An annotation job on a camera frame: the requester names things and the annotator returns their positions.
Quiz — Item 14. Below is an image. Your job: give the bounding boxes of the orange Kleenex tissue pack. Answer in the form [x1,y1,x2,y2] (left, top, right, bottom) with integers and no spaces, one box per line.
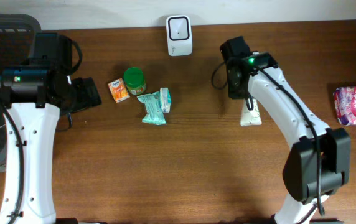
[108,78,130,103]

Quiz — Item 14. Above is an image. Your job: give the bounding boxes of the green lid jar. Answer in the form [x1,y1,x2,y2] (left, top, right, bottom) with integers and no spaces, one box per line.
[123,67,146,95]

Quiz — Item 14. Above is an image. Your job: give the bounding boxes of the white tube with tan cap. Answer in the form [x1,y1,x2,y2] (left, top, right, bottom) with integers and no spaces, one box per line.
[240,99,262,126]

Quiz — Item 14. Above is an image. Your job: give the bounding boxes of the small teal white packet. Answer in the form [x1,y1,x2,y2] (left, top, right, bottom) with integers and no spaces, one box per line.
[159,88,171,113]

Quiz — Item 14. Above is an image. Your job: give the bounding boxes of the large teal snack packet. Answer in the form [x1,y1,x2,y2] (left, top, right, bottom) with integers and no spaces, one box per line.
[137,91,166,125]

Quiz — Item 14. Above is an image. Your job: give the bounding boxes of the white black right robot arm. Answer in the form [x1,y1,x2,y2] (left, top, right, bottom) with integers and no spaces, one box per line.
[220,36,351,223]

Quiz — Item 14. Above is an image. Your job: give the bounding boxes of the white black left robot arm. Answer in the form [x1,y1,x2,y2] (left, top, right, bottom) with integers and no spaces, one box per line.
[0,32,101,223]

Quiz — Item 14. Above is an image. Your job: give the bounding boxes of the white barcode scanner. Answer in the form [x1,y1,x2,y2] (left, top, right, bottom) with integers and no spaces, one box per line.
[166,15,193,57]

